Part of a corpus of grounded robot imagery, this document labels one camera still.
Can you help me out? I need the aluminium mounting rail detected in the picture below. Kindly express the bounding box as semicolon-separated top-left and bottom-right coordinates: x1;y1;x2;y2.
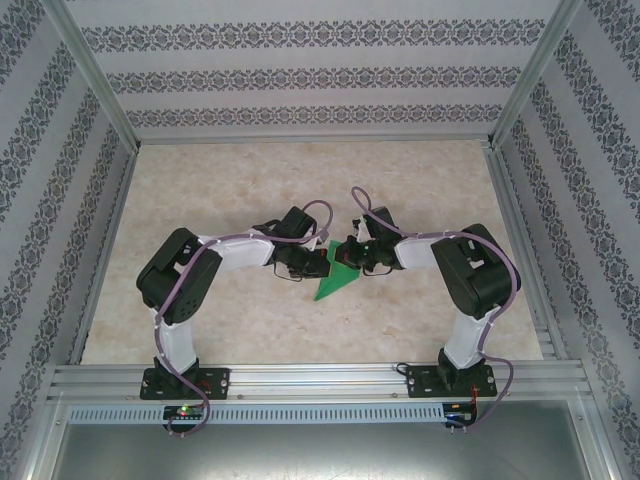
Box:
47;363;594;401

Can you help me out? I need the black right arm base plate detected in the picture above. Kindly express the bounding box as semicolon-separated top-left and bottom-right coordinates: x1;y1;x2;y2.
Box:
398;364;494;400

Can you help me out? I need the controller circuit board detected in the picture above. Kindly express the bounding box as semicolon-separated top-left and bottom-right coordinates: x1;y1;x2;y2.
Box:
443;402;479;426
163;405;206;426

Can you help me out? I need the aluminium side rail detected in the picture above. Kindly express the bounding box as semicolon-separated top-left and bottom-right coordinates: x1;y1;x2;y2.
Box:
481;144;569;361
69;147;140;366

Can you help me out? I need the left controller circuit board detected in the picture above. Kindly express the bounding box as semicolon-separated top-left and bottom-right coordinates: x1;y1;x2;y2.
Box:
163;405;206;426

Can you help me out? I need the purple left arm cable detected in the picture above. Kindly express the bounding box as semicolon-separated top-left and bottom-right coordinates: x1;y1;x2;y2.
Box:
154;199;337;439

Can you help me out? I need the aluminium frame post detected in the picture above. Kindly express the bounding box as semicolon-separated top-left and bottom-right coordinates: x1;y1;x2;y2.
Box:
486;0;586;149
42;0;142;151

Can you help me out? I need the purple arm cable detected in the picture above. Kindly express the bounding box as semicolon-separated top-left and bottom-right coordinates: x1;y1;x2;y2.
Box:
351;187;524;434
154;199;337;439

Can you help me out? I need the slotted grey cable duct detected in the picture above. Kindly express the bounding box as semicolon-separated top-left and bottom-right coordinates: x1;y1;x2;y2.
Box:
67;403;446;424

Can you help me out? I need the grey metal sheet panel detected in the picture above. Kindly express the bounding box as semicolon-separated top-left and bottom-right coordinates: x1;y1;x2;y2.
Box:
29;394;616;480

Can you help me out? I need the green paper sheet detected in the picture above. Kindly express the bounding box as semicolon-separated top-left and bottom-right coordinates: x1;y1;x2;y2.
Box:
313;239;363;303

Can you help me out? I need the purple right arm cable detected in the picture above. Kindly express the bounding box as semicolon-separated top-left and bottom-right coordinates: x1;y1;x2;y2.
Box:
351;187;524;434

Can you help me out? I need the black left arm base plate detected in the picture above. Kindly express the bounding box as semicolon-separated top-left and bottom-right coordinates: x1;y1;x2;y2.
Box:
140;367;232;401

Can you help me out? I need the right controller circuit board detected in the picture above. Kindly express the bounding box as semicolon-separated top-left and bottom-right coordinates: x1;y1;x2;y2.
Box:
443;402;479;426

